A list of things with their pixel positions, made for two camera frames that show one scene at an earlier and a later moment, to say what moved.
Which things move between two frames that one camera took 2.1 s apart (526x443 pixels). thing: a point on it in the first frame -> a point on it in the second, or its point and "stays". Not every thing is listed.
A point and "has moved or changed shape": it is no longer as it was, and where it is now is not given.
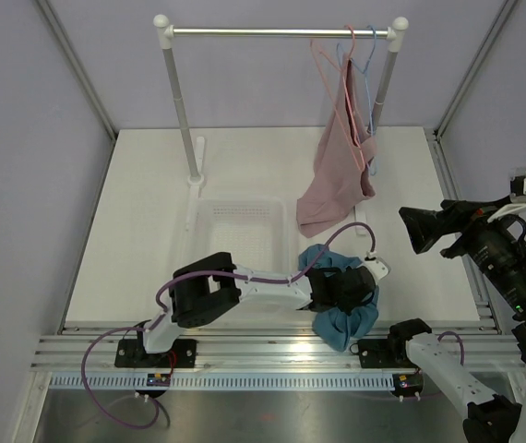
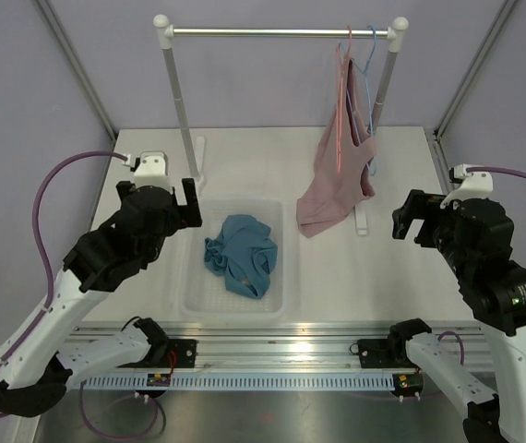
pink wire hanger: [343, 66] has moved or changed shape
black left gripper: [346, 307] -> [179, 220]
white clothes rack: [196, 148] stays
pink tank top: [339, 182] stays
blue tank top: [335, 324] -> [244, 254]
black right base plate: [386, 353] stays
